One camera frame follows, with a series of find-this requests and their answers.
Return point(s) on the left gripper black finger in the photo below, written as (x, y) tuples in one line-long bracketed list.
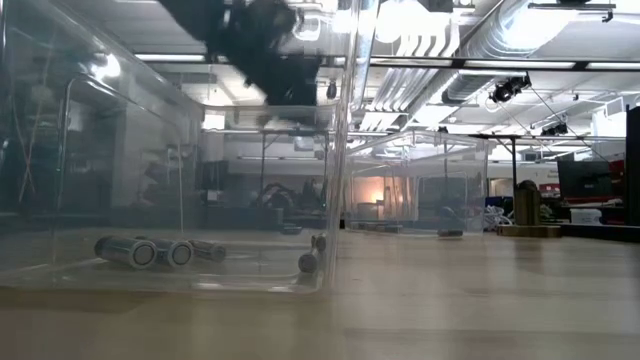
[(292, 80)]

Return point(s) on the clear plastic bin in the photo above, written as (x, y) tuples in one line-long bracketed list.
[(415, 170), (100, 175)]

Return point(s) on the short ceiling light strip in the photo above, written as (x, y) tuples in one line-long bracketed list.
[(170, 57)]

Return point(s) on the long ceiling light strip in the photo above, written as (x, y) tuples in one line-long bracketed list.
[(525, 64)]

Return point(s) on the cylinder stand with wooden base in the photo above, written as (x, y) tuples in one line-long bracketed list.
[(527, 205)]

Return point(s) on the large black monitor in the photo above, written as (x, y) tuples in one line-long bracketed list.
[(585, 180)]

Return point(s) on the white box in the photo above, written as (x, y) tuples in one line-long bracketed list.
[(586, 216)]

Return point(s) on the black cabinet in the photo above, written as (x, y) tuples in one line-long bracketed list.
[(633, 165)]

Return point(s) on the white ceiling duct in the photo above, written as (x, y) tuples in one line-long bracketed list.
[(500, 40)]

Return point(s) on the black background station frame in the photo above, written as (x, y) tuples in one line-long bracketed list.
[(513, 155)]

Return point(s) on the small black ceiling camera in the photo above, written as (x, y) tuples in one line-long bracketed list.
[(555, 129)]

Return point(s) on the black ceiling rail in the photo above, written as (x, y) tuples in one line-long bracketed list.
[(572, 6)]

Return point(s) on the black metal table frame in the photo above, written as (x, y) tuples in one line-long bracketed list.
[(600, 232)]

